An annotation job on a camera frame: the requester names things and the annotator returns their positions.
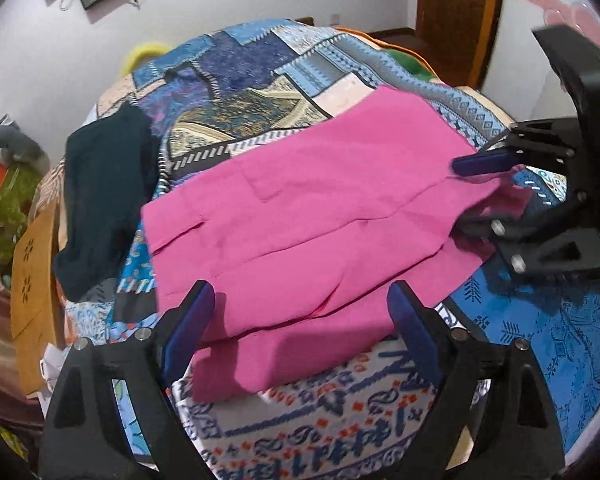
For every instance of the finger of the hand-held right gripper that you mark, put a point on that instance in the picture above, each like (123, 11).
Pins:
(480, 164)
(525, 240)

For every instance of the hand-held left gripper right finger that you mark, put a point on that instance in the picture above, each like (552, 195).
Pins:
(414, 321)

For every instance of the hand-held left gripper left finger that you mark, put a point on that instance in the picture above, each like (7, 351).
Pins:
(186, 326)

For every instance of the pink pants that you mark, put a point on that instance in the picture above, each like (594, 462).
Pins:
(310, 240)

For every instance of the blue patchwork printed blanket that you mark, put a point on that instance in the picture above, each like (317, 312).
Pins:
(380, 280)

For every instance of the wooden door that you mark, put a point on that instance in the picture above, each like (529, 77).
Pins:
(457, 20)

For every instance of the dark green garment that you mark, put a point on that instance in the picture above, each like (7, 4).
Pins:
(102, 195)

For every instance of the green patterned cloth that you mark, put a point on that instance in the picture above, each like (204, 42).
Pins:
(7, 215)

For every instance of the grey cloth bag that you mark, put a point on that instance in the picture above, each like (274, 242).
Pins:
(10, 142)

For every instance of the yellow plastic object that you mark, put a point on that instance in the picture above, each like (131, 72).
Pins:
(142, 55)

